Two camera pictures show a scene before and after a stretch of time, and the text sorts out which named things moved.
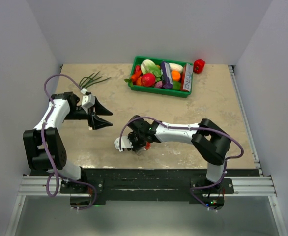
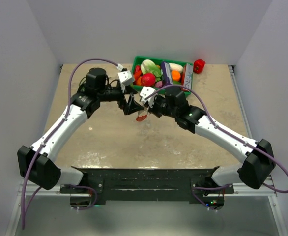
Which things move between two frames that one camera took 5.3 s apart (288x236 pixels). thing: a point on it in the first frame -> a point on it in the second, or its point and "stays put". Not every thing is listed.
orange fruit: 175,75 stays put
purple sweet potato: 158,84 stays put
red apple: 148,79 stays put
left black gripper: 94,121 -> 132,105
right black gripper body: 137,140 -> 160,106
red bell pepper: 198,66 stays put
